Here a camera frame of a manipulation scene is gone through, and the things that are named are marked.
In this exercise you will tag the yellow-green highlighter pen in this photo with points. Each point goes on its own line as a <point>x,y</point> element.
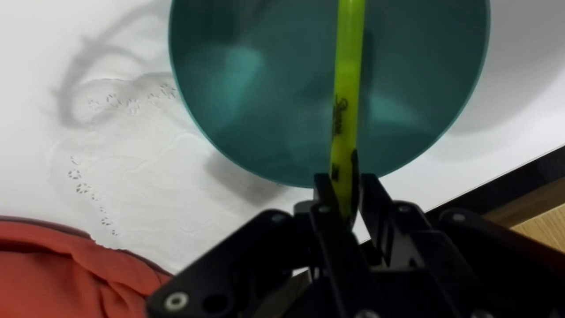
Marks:
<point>346,102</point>

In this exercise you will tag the wooden table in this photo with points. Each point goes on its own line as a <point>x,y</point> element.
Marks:
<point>537,215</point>

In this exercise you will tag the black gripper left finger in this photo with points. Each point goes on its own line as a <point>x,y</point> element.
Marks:
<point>235,278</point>

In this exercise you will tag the teal plastic bowl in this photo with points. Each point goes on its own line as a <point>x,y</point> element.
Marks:
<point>258,79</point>

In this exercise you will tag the red-orange cloth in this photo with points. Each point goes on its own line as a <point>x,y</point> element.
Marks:
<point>50,271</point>

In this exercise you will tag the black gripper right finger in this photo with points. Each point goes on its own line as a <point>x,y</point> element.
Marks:
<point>458,266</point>

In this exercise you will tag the white paper doily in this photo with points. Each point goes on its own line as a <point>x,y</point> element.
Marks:
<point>115,133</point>

